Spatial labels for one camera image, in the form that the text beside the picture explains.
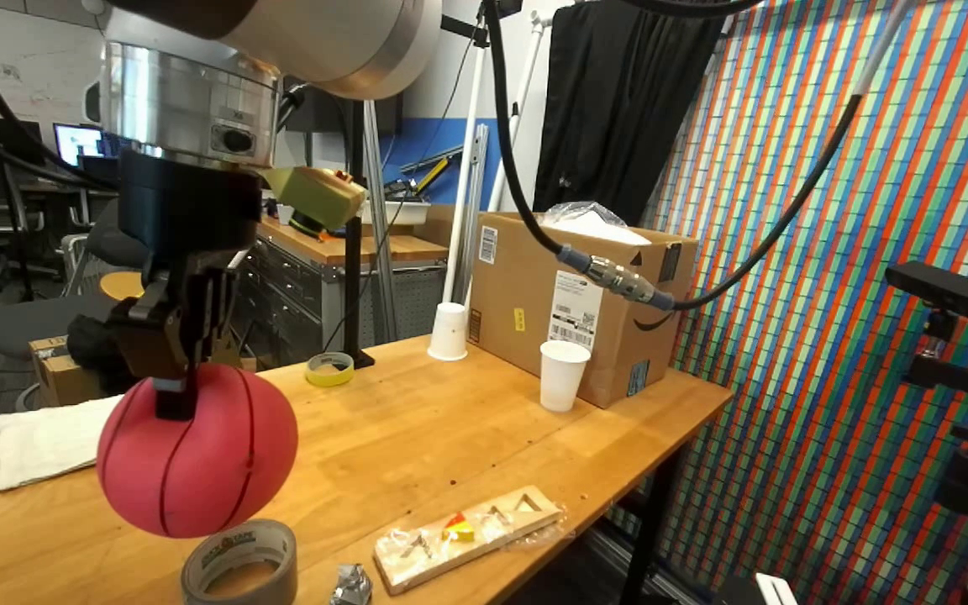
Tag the black pole stand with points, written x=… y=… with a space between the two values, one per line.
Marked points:
x=354 y=303

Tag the large Amazon cardboard box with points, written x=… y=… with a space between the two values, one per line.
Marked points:
x=519 y=303

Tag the white tapered cup stack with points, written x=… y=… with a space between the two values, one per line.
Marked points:
x=449 y=333

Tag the lit computer monitor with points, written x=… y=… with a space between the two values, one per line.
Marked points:
x=77 y=141

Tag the green wrist camera bar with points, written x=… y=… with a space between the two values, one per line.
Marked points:
x=319 y=199

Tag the white paper cup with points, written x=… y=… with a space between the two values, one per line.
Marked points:
x=566 y=374

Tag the wooden workbench with drawers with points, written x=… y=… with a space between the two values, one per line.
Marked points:
x=305 y=288

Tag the wooden shape puzzle board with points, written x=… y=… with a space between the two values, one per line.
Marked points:
x=473 y=539

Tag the grey duct tape roll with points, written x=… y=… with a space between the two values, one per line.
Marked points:
x=201 y=573

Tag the black curtain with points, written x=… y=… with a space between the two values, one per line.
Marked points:
x=620 y=103

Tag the white pole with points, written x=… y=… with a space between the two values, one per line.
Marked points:
x=462 y=204

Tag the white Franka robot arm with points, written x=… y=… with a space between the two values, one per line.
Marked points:
x=316 y=39

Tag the small white tag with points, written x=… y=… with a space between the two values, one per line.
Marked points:
x=775 y=591

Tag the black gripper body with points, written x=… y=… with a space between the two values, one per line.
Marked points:
x=186 y=213

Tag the clear yellow tape roll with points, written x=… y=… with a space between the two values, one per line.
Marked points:
x=331 y=374

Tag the black bag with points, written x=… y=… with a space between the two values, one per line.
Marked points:
x=99 y=354

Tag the pink rubber basketball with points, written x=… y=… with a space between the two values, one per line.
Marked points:
x=217 y=471

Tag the white folded towel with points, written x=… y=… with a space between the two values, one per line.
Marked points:
x=41 y=442

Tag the colourful striped backdrop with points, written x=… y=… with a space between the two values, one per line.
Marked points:
x=822 y=450

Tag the small brown cardboard box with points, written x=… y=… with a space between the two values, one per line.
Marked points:
x=57 y=374

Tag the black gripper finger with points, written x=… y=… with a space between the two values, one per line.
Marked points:
x=234 y=306
x=175 y=339

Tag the clear plastic bag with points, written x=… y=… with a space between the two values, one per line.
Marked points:
x=590 y=219

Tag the black stereo camera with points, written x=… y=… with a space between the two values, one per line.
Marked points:
x=948 y=290

